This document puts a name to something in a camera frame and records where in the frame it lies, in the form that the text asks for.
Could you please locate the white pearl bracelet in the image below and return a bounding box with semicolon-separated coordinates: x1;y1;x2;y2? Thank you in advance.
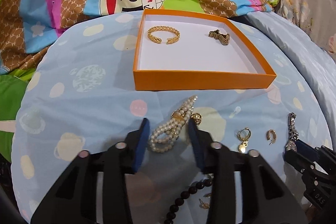
149;95;198;154

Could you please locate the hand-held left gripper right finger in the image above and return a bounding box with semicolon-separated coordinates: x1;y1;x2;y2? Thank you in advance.
187;119;307;224

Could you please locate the light blue dotted cover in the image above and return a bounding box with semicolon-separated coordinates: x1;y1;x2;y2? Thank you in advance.
16;10;334;224

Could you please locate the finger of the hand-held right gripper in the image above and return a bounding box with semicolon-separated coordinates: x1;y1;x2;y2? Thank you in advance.
295;140;320;156
283;151;310;171

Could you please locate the orange cardboard box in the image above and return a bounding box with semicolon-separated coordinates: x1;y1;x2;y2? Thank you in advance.
133;9;277;91

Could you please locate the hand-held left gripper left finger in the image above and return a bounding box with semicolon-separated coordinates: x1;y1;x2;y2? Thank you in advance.
30;117;151;224

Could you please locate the round gold earring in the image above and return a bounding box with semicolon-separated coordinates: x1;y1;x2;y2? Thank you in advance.
190;113;203;125

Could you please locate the plain light blue quilt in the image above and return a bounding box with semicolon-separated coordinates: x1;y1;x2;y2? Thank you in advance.
247;10;336;132

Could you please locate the black bead bracelet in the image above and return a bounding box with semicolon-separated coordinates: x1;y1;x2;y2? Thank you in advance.
163;174;214;224

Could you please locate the silver wristwatch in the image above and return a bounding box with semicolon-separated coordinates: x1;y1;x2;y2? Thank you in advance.
286;112;300;152

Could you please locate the green pillow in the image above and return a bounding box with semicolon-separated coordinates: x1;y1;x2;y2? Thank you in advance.
0;67;40;164

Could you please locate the small gold hoop earring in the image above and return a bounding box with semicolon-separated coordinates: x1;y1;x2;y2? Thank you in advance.
265;130;276;145

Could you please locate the gold hoop earring disc charm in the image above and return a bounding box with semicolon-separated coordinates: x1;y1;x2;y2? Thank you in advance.
237;127;251;153

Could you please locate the gold woven cuff bracelet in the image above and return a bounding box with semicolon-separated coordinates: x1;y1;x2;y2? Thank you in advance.
147;26;181;45

